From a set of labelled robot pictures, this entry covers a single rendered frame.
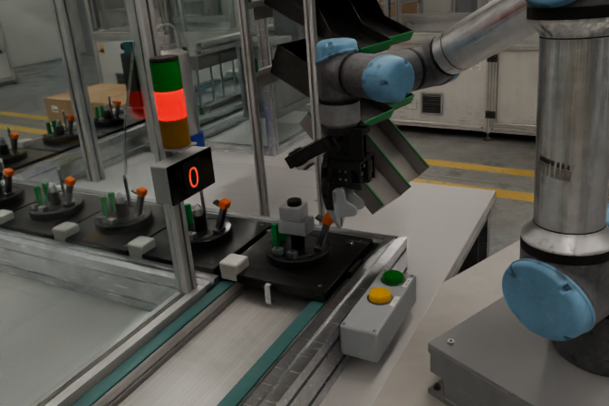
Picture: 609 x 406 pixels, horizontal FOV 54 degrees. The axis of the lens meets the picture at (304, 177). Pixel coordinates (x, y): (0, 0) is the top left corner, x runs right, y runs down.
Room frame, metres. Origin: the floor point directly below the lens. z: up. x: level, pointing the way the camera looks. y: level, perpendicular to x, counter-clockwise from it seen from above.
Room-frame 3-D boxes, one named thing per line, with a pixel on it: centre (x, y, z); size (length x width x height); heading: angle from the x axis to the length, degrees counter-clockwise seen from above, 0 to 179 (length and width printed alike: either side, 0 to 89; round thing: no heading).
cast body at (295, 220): (1.12, 0.03, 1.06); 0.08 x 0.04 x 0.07; 62
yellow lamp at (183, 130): (1.01, 0.22, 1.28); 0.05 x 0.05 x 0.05
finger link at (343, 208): (1.05, -0.07, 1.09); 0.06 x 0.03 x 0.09; 60
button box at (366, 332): (0.94, -0.12, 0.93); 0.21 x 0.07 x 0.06; 150
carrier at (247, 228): (1.25, 0.25, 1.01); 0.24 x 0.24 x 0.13; 60
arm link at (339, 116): (1.07, -0.08, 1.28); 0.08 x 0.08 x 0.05
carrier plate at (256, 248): (1.12, 0.02, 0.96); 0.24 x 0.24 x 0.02; 60
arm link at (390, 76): (0.99, -0.15, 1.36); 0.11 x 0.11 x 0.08; 35
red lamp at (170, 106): (1.01, 0.22, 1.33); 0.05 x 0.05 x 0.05
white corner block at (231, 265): (1.08, 0.16, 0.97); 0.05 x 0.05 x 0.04; 60
